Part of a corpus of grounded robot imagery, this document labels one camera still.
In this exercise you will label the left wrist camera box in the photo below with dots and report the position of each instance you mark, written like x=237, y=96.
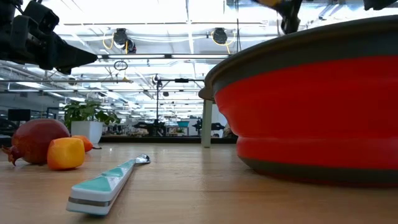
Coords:
x=42, y=17

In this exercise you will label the yellow-orange blocky fruit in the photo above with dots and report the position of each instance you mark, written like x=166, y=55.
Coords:
x=65, y=154

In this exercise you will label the black tripod frame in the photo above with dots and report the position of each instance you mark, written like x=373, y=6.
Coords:
x=182, y=80

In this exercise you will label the red orange mango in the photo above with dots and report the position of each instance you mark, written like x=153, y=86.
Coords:
x=269, y=2

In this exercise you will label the teal bin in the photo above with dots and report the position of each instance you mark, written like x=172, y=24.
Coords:
x=183, y=124

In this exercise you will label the black monitor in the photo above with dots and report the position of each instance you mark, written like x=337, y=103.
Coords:
x=18, y=115

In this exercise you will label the green perforated metal stand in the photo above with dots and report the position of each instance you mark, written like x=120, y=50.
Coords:
x=206, y=124

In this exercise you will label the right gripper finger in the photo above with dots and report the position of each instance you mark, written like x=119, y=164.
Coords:
x=290, y=15

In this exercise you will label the dark red pomegranate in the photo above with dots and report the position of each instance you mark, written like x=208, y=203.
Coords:
x=34, y=140

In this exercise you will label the long ceiling light bar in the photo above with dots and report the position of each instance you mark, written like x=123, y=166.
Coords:
x=140, y=56

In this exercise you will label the green plant in white pot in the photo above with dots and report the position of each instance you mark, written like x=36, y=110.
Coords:
x=87, y=130

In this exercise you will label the red collapsible bowl grey rim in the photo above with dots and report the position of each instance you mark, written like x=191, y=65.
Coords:
x=311, y=99

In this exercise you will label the black aluminium table frame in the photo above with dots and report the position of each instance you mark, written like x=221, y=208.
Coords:
x=155, y=140

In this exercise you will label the small orange fruit with stem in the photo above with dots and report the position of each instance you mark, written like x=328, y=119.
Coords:
x=87, y=143

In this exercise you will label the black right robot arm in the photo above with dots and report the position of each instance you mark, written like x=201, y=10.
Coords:
x=379, y=3

